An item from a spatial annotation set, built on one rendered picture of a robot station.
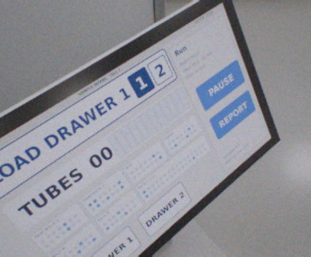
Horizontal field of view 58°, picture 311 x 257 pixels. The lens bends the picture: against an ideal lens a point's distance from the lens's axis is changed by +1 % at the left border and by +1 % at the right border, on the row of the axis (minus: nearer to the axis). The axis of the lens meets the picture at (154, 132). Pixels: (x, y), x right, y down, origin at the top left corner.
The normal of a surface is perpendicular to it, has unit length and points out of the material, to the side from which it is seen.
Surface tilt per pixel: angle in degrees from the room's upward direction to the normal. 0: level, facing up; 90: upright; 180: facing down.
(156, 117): 50
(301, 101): 0
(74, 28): 90
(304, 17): 0
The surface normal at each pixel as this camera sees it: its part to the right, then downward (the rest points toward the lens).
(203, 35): 0.45, 0.16
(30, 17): -0.04, 0.85
